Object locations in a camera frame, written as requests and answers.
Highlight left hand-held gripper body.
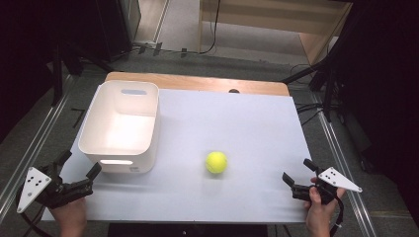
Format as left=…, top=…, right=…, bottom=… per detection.
left=16, top=162, right=95, bottom=214

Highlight right hand-held gripper cable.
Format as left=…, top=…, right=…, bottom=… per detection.
left=329, top=196, right=346, bottom=237

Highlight left hand-held gripper cable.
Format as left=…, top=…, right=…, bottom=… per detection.
left=14, top=187, right=54, bottom=237

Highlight black metal stand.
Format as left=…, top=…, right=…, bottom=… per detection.
left=281, top=45, right=348, bottom=123
left=48, top=40, right=117, bottom=107

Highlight white plastic storage bin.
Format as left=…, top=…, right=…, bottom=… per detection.
left=77, top=80, right=162, bottom=175

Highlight hand-held gripper cable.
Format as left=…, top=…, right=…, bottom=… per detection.
left=329, top=196, right=346, bottom=237
left=14, top=187, right=54, bottom=237

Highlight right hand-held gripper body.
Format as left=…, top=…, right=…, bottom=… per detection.
left=291, top=166, right=364, bottom=205

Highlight black floor cable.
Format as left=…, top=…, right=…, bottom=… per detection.
left=131, top=0, right=222, bottom=55

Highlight white table mat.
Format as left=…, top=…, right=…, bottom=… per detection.
left=41, top=88, right=314, bottom=224

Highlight black stool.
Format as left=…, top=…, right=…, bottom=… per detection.
left=107, top=222, right=269, bottom=237

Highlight dark cabinet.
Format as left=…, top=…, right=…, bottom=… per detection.
left=94, top=0, right=142, bottom=62

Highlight person's right hand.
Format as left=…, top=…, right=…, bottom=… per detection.
left=303, top=177, right=347, bottom=237

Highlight yellow tennis ball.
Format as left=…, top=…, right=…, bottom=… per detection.
left=205, top=150, right=229, bottom=175

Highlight light wooden furniture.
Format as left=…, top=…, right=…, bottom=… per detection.
left=197, top=0, right=354, bottom=67

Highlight metal floor rail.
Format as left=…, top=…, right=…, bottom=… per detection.
left=0, top=74, right=77, bottom=225
left=310, top=92, right=377, bottom=237

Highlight bundle of black floor cables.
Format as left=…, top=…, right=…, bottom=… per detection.
left=293, top=101, right=328, bottom=126

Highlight wooden table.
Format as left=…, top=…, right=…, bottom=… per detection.
left=104, top=71, right=292, bottom=98

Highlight person's left hand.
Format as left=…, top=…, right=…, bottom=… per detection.
left=48, top=197, right=88, bottom=237

